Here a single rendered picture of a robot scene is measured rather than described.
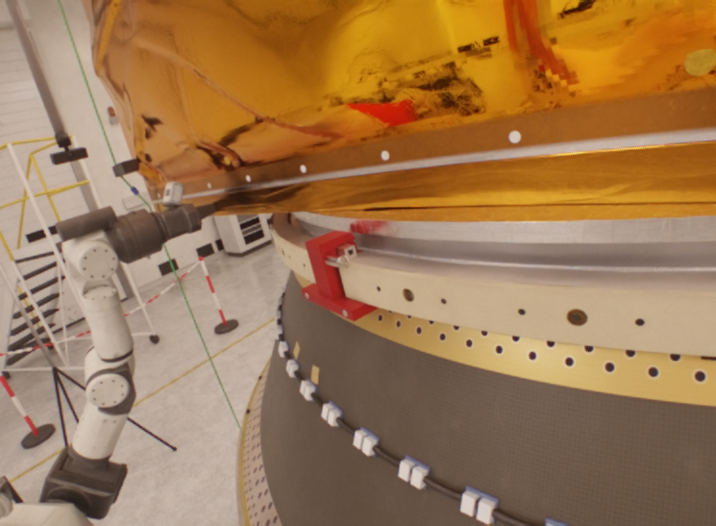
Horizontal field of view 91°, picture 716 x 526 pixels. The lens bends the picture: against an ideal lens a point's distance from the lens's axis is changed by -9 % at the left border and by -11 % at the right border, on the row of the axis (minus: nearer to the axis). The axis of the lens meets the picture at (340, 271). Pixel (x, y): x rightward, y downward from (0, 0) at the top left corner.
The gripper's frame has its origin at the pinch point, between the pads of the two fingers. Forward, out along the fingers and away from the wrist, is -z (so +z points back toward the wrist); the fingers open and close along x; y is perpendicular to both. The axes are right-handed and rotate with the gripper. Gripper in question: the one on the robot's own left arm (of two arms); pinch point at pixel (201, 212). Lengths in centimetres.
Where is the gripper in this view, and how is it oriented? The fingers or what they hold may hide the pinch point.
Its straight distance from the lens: 85.9
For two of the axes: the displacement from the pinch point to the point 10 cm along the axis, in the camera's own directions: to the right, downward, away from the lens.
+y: -2.3, -9.1, -3.4
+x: 6.9, 0.9, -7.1
